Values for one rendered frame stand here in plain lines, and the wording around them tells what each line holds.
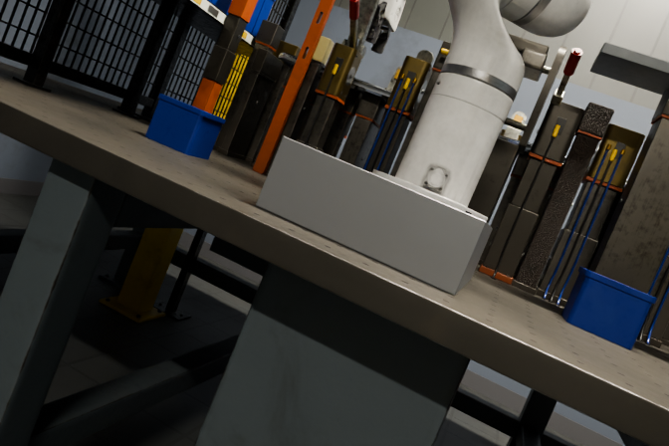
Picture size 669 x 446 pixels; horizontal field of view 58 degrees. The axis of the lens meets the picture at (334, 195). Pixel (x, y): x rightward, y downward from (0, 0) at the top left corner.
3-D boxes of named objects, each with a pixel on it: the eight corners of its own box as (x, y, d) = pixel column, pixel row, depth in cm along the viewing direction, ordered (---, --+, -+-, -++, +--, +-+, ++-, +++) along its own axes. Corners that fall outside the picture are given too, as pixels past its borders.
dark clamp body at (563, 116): (510, 283, 131) (580, 117, 129) (511, 289, 120) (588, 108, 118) (478, 269, 133) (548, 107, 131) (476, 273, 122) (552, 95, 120)
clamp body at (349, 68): (309, 195, 147) (364, 58, 145) (296, 193, 138) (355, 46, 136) (285, 185, 149) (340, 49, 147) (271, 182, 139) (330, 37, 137)
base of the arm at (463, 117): (492, 225, 83) (547, 101, 82) (364, 171, 86) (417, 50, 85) (480, 223, 102) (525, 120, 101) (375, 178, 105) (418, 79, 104)
